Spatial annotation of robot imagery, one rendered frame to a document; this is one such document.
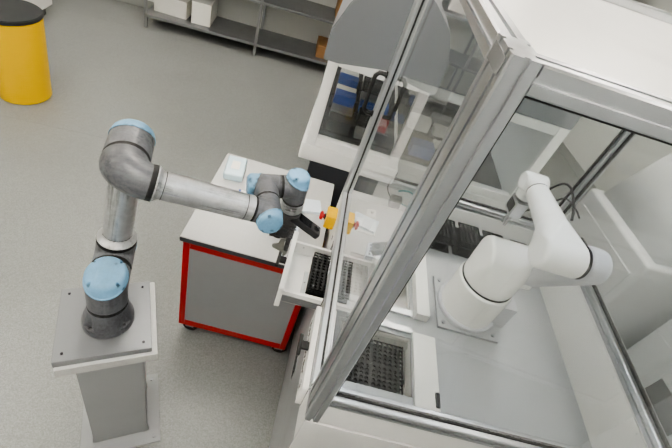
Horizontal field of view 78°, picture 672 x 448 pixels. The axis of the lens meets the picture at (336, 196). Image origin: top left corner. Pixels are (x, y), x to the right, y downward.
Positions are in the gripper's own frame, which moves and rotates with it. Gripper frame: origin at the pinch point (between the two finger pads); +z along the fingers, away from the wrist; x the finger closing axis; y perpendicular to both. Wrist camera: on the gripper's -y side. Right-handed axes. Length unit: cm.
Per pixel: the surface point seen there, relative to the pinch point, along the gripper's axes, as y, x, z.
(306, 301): -11.7, 12.9, 9.4
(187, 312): 39, -12, 75
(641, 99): -35, 55, -102
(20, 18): 213, -163, 27
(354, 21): -2, -79, -60
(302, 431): -18, 55, 10
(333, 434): -26, 55, 8
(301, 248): -5.5, -11.4, 9.6
